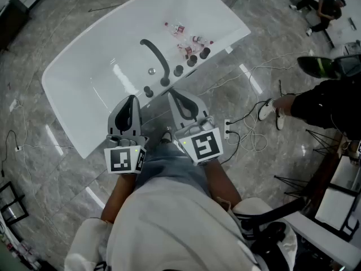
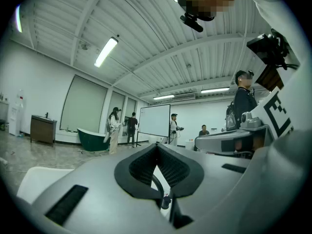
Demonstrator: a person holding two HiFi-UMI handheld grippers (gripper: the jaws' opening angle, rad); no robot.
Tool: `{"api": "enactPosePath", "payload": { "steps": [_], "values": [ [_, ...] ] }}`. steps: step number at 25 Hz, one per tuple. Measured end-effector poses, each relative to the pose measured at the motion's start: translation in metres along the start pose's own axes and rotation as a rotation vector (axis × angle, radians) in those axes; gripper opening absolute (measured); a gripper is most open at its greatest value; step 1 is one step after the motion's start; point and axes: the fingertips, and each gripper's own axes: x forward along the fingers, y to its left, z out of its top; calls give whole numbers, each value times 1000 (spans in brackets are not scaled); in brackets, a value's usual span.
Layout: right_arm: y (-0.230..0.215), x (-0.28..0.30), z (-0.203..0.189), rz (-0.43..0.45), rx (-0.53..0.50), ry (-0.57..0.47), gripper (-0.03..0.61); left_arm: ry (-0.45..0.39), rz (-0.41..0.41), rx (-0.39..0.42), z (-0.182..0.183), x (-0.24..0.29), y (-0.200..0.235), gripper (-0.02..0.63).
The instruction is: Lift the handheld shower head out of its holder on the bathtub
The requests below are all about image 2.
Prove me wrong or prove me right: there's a white ceiling air vent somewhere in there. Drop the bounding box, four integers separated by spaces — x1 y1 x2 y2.
172 93 196 101

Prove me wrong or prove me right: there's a white rolling whiteboard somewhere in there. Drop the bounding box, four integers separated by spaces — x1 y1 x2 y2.
136 103 171 147

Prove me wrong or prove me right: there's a small grey window blind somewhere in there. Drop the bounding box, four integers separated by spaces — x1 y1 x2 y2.
125 97 137 121

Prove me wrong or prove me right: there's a black head-worn camera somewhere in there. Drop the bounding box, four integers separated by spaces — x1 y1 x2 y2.
179 13 204 33

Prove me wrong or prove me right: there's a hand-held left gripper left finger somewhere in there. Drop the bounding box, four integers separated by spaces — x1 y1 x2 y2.
31 143 174 234

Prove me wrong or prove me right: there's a white rounded fixture edge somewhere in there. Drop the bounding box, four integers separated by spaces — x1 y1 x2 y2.
16 166 75 205

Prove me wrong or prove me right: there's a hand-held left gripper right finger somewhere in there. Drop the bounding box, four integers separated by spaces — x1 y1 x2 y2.
156 143 252 229

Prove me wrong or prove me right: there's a dark wooden vanity cabinet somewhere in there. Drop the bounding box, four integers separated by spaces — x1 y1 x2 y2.
30 115 58 147

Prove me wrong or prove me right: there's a large grey window blind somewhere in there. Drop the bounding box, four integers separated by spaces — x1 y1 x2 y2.
59 75 108 133

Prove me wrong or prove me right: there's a dark green bathtub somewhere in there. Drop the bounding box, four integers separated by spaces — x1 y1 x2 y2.
77 127 110 152

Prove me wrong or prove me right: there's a black chest-mounted device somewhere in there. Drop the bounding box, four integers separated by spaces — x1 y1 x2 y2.
247 28 299 70

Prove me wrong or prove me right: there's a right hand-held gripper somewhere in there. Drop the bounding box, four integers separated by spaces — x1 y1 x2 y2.
195 87 294 156

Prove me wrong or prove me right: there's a black cable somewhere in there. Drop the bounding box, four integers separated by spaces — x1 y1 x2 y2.
152 174 173 210

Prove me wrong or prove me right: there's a person's white shirt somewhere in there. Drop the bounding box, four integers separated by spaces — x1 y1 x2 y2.
240 0 312 112

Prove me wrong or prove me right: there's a medium grey window blind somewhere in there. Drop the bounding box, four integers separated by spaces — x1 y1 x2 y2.
107 91 126 129

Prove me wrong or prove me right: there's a white water dispenser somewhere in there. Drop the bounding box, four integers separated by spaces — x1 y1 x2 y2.
8 89 25 137

